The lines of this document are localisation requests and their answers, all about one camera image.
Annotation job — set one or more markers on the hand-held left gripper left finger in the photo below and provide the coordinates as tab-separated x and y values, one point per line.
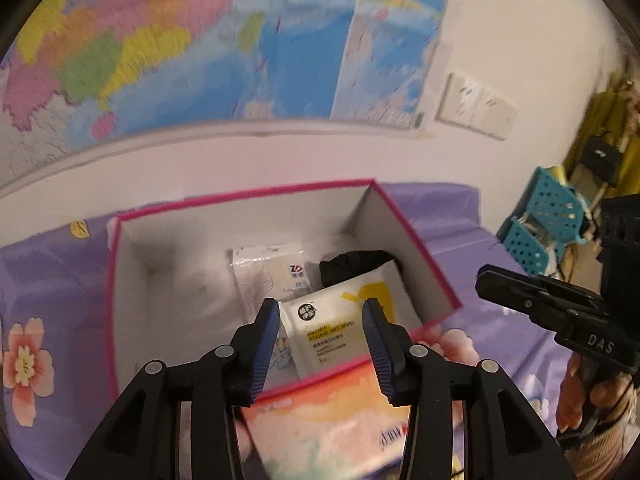
267	340

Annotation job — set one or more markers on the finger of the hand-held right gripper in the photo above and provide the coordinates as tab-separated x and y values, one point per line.
525	292

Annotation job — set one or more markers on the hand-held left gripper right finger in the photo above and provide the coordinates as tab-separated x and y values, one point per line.
372	340

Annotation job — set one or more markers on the colourful orange packet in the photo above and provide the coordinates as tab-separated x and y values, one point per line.
320	420

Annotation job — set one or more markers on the pink cardboard box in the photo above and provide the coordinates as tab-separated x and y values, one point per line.
175	240

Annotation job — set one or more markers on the person's right forearm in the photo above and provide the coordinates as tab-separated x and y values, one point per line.
615	455

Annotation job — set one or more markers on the person's right hand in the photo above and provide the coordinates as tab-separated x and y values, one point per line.
570	390

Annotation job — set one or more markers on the blue perforated plastic basket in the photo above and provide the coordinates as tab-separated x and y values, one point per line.
525	247
557	205

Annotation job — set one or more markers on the white yellow wet wipes pack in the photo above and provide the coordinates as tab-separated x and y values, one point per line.
325	325

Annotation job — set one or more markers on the white cotton pads packet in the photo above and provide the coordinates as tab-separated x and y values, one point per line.
265	270

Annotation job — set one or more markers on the black cloth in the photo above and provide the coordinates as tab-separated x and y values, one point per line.
350	265

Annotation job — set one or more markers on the black handbag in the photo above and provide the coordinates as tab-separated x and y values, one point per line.
602	160

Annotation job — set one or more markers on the yellow green cloth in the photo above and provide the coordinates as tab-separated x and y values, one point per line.
595	115

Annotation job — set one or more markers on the purple floral bed sheet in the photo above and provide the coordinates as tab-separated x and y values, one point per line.
50	285

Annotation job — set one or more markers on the white wall socket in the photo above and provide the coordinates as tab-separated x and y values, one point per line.
497	115
457	102

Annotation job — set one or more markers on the colourful wall map poster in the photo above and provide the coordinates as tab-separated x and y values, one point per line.
150	35

